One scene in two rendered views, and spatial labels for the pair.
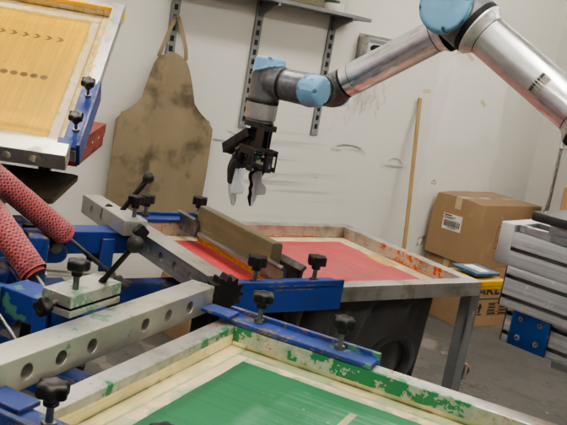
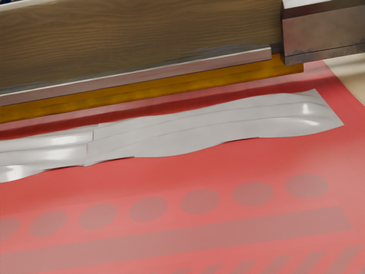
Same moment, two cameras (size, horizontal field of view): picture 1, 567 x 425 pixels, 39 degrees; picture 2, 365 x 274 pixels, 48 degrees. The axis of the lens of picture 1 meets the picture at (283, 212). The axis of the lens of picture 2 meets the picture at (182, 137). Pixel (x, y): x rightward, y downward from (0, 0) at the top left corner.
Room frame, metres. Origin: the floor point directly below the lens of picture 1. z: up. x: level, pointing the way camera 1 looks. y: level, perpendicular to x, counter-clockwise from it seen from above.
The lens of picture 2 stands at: (2.23, -0.12, 1.09)
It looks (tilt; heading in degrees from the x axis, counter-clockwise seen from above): 26 degrees down; 132
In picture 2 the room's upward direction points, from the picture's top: 12 degrees counter-clockwise
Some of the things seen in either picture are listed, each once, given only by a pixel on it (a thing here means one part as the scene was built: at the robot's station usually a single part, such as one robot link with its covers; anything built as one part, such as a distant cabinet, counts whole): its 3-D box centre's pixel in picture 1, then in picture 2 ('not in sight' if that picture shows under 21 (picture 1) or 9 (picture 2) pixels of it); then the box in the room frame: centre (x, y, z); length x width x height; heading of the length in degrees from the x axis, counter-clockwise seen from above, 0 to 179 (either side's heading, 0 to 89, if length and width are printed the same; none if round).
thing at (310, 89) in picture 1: (306, 88); not in sight; (1.89, 0.00, 1.41); 0.11 x 0.11 x 0.08; 60
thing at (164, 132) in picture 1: (165, 121); not in sight; (3.97, 0.65, 1.06); 0.53 x 0.07 x 1.05; 126
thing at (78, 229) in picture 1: (98, 239); not in sight; (1.74, 0.40, 1.02); 0.17 x 0.06 x 0.05; 126
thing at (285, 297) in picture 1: (282, 293); not in sight; (1.70, -0.03, 0.98); 0.30 x 0.05 x 0.07; 126
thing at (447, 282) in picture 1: (298, 256); not in sight; (2.07, -0.06, 0.97); 0.79 x 0.58 x 0.04; 126
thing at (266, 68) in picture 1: (267, 80); not in sight; (1.92, 0.09, 1.42); 0.09 x 0.08 x 0.11; 60
